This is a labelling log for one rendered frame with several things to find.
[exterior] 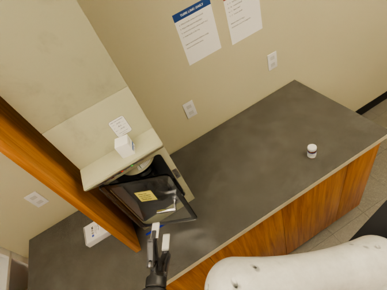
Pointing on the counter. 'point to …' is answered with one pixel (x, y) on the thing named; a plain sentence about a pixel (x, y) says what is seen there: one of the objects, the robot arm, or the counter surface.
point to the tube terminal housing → (105, 133)
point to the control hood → (92, 170)
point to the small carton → (124, 146)
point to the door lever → (169, 208)
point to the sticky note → (145, 195)
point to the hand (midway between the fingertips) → (160, 233)
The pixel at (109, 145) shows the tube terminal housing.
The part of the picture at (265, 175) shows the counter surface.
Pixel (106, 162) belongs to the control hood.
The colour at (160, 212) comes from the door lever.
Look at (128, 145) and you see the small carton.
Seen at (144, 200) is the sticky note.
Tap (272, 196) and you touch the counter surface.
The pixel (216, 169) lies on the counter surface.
